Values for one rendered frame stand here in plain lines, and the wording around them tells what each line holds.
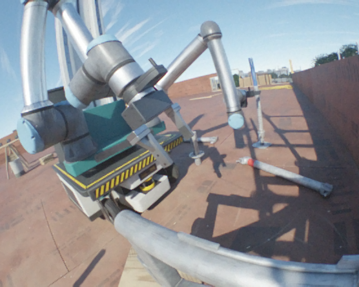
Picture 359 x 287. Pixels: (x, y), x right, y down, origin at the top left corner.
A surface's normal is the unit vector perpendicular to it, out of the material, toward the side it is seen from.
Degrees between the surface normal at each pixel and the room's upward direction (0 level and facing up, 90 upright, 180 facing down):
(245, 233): 0
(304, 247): 0
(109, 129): 90
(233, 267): 19
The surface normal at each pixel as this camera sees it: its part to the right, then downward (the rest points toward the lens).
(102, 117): 0.79, 0.00
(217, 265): -0.42, -0.76
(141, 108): 0.69, -0.40
